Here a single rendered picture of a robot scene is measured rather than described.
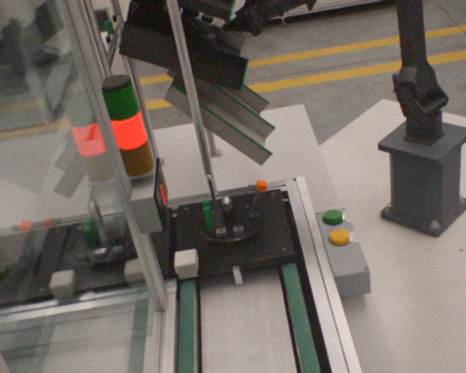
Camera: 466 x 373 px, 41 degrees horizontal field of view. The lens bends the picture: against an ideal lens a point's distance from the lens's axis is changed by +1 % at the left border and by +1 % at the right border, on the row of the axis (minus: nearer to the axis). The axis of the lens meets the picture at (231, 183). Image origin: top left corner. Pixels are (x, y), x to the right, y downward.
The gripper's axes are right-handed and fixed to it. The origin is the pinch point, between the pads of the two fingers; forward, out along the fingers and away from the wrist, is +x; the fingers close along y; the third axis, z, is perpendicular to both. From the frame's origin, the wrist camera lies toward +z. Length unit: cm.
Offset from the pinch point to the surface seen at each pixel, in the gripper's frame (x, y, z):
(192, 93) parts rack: 10.8, 21.5, -5.9
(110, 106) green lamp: 7, 64, 11
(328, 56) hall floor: 22, -289, -118
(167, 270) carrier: 22, 52, -28
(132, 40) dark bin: 18.0, 19.6, 9.5
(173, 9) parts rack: 5.7, 22.1, 12.2
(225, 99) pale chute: 9.7, 5.8, -15.6
